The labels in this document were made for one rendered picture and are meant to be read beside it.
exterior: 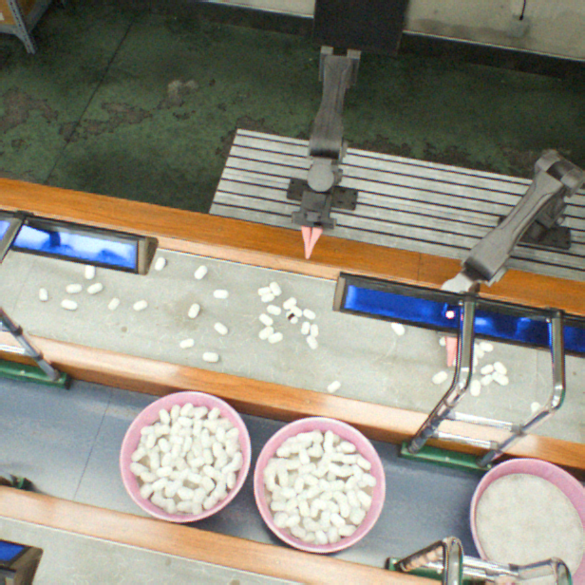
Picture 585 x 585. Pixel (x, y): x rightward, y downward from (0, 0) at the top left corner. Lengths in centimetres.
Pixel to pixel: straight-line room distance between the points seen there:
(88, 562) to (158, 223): 79
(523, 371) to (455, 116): 179
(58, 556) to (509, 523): 90
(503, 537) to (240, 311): 74
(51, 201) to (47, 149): 126
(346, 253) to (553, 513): 74
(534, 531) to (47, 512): 97
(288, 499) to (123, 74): 238
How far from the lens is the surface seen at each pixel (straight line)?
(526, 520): 137
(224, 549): 123
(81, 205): 163
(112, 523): 128
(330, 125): 134
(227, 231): 151
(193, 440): 132
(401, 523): 136
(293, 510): 127
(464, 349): 100
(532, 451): 138
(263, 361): 136
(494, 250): 132
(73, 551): 131
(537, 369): 148
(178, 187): 262
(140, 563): 128
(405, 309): 106
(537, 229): 172
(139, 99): 303
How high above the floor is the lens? 199
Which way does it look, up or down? 60 degrees down
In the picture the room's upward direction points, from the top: 4 degrees clockwise
